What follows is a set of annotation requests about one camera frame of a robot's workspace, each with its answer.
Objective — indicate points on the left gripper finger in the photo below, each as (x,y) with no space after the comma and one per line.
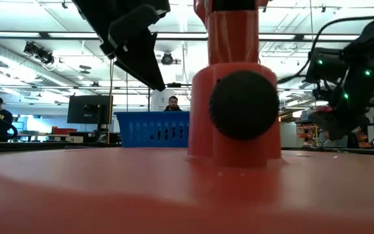
(144,61)

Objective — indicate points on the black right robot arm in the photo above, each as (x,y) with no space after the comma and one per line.
(356,84)

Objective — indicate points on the blue plastic basket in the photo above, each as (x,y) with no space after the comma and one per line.
(141,130)

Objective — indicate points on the black monitor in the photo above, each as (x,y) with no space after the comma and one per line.
(88,109)

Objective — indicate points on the red storage box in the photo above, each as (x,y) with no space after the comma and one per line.
(64,130)

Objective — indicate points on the round black overhead camera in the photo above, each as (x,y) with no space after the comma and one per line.
(167,58)

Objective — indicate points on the black ceiling camera cluster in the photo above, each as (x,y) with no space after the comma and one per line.
(41,53)

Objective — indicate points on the black aluminium table frame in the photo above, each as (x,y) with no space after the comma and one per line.
(44,146)

